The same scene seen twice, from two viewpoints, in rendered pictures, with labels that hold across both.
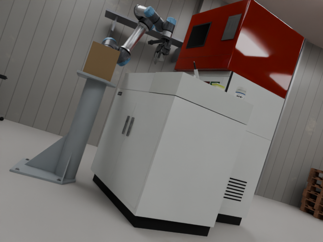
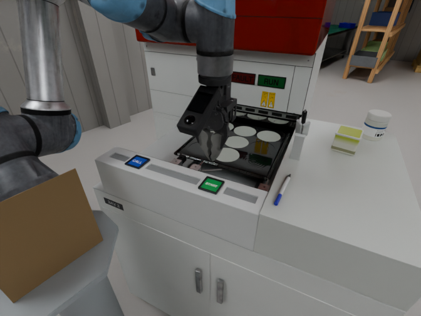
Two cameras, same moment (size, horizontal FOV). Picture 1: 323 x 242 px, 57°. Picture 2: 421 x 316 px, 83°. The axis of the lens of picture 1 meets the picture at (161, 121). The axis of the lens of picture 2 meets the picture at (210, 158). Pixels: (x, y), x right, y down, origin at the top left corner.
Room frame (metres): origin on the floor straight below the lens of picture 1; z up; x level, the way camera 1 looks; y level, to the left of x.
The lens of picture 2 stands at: (1.76, 0.47, 1.39)
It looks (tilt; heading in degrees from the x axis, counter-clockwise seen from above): 34 degrees down; 326
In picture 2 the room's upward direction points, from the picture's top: straight up
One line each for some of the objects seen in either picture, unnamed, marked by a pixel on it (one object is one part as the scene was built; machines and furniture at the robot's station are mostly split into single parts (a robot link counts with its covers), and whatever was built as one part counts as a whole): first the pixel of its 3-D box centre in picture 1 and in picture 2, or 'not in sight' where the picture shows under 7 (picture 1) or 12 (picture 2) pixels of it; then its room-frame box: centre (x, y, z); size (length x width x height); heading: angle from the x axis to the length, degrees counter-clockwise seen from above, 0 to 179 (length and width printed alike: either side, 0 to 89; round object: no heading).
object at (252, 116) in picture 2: not in sight; (249, 122); (2.53, -0.28, 0.89); 0.44 x 0.02 x 0.10; 30
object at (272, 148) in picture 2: not in sight; (236, 142); (2.41, -0.11, 0.90); 0.34 x 0.34 x 0.01; 30
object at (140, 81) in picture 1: (141, 83); (175, 191); (2.29, 0.24, 0.89); 0.55 x 0.09 x 0.14; 30
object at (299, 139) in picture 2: (194, 78); (299, 137); (2.15, -0.13, 1.03); 0.06 x 0.04 x 0.13; 120
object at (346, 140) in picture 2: (217, 89); (346, 140); (2.08, -0.30, 1.00); 0.07 x 0.07 x 0.07; 21
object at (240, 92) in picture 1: (240, 94); (374, 125); (2.07, -0.47, 1.01); 0.07 x 0.07 x 0.10
